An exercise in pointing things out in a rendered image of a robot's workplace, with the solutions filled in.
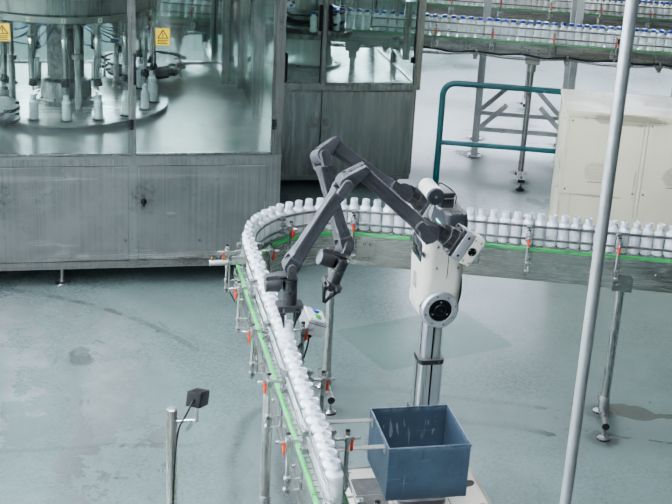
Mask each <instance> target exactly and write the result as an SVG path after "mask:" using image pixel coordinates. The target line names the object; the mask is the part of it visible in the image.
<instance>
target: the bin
mask: <svg viewBox="0 0 672 504"><path fill-rule="evenodd" d="M326 422H327V423H328V424H345V423H365V422H369V437H368V445H362V446H353V450H368V452H367V459H368V462H369V464H370V466H364V467H348V469H362V468H371V469H372V471H373V473H374V476H375V478H376V480H377V483H378V485H379V487H380V490H381V492H382V494H374V495H358V496H355V497H356V498H358V497H373V496H383V497H384V499H385V501H395V500H410V499H425V498H440V497H456V496H466V490H467V480H468V470H469V460H470V450H471V447H472V444H471V442H470V440H469V438H468V437H467V435H466V433H465V432H464V430H463V428H462V427H461V425H460V423H459V421H458V420H457V418H456V416H455V415H454V413H453V411H452V410H451V408H450V406H449V404H439V405H419V406H399V407H379V408H370V418H361V419H342V420H326Z"/></svg>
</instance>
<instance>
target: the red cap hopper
mask: <svg viewBox="0 0 672 504"><path fill-rule="evenodd" d="M491 5H492V0H484V11H483V17H484V18H483V22H485V23H487V18H488V17H490V16H491ZM584 8H585V0H572V8H571V17H570V23H573V24H574V29H577V24H583V16H584ZM486 59H487V56H484V55H479V65H478V76H477V82H484V80H485V69H486ZM577 66H578V63H577V62H573V61H569V64H568V66H565V68H564V77H563V85H562V89H570V90H575V82H576V74H577ZM483 90H484V88H476V98H475V109H474V119H473V130H472V135H469V140H472V142H478V143H479V140H481V136H480V135H479V133H480V131H484V132H497V133H509V134H522V129H514V128H502V127H489V126H486V125H487V124H488V123H490V122H491V121H492V120H493V119H494V118H496V117H497V116H503V117H515V118H523V117H524V113H517V112H504V110H506V109H507V108H508V107H509V106H508V105H507V104H506V103H505V104H504V105H503V106H501V107H500V108H499V109H498V110H496V111H491V110H485V109H486V108H487V107H488V106H489V105H491V104H492V103H493V102H494V101H496V100H497V99H498V98H499V97H500V96H502V95H503V94H504V93H505V92H507V91H508V90H500V91H499V92H498V93H497V94H495V95H494V96H493V97H492V98H491V99H489V100H488V101H487V102H486V103H484V104H483V105H482V101H483ZM537 94H538V95H539V97H540V98H541V99H542V100H543V101H544V102H545V104H546V105H547V106H548V107H549V108H550V109H551V111H552V112H553V113H554V114H555V115H550V114H549V113H548V112H547V111H546V110H545V109H544V107H543V106H541V107H540V108H539V111H540V112H541V113H542V114H530V115H529V119H541V120H548V121H549V122H550V123H551V125H552V126H553V127H554V128H555V129H556V130H557V132H552V131H540V130H528V133H527V135H535V136H547V137H556V142H552V144H553V146H556V145H557V136H558V128H559V121H558V120H559V113H560V111H561V103H560V111H558V110H557V109H556V108H555V107H554V105H553V104H552V103H551V102H550V101H549V100H548V98H547V97H546V96H545V95H544V94H543V93H537ZM481 115H490V116H489V117H488V118H487V119H485V120H484V121H483V122H482V123H480V122H481ZM556 121H558V124H557V123H556ZM467 157H474V158H481V153H478V148H476V147H471V153H470V152H468V154H467Z"/></svg>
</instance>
